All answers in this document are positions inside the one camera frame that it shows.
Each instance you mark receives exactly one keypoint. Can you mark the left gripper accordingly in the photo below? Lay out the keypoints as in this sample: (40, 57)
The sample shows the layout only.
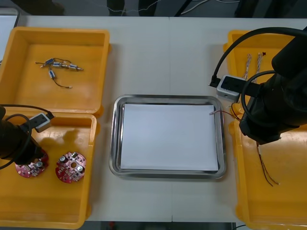
(24, 151)

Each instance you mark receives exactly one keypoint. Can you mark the small metal solenoid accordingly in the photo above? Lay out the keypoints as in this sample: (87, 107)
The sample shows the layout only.
(49, 60)
(73, 67)
(56, 64)
(51, 73)

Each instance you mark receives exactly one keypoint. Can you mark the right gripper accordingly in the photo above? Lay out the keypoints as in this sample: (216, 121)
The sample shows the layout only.
(266, 119)

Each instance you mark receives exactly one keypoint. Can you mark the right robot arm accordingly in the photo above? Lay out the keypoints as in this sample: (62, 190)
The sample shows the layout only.
(295, 55)

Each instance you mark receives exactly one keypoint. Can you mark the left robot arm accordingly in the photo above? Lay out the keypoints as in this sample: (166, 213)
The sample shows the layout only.
(4, 124)

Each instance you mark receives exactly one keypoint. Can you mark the white paper sheet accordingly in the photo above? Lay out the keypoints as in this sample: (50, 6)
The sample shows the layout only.
(168, 136)

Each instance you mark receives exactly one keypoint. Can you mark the steel tray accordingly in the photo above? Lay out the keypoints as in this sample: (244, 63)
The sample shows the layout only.
(115, 134)

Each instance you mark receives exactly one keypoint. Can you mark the yellow-orange plastic bin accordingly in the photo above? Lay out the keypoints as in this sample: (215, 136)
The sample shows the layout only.
(237, 60)
(28, 95)
(48, 203)
(275, 203)

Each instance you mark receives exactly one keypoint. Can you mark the round red circuit board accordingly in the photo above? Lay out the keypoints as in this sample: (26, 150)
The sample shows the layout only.
(69, 176)
(26, 171)

